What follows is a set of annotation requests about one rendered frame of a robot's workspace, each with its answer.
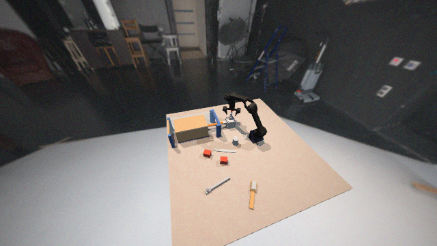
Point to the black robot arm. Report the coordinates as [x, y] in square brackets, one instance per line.
[252, 109]

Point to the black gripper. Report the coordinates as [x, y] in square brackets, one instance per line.
[231, 107]

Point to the small red block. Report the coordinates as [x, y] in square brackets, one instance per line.
[207, 153]
[223, 160]

